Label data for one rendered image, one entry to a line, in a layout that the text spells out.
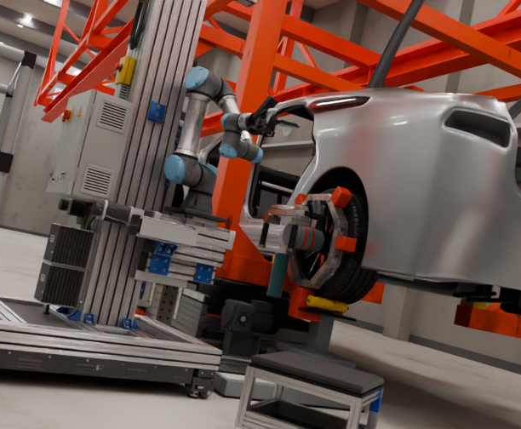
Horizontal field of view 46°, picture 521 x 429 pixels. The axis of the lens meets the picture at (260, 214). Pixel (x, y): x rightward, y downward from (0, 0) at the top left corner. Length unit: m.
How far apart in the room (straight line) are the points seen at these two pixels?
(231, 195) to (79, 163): 1.30
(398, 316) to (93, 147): 7.57
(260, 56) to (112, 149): 1.49
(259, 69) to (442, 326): 6.41
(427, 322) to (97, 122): 7.66
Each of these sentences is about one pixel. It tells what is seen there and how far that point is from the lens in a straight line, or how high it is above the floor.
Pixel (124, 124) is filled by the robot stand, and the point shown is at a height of 1.12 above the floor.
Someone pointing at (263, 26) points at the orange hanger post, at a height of 2.11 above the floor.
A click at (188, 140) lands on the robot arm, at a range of 2.80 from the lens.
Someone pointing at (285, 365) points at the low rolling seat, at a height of 0.33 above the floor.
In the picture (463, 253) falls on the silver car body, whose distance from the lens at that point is 2.93.
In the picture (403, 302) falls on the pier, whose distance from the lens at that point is 9.76.
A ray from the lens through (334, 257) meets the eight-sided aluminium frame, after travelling 3.33.
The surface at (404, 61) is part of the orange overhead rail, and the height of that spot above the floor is 3.19.
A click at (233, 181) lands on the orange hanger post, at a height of 1.11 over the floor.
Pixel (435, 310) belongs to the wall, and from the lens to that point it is 9.72.
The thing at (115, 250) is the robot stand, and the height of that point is 0.57.
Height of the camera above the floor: 0.63
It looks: 5 degrees up
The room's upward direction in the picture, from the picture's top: 12 degrees clockwise
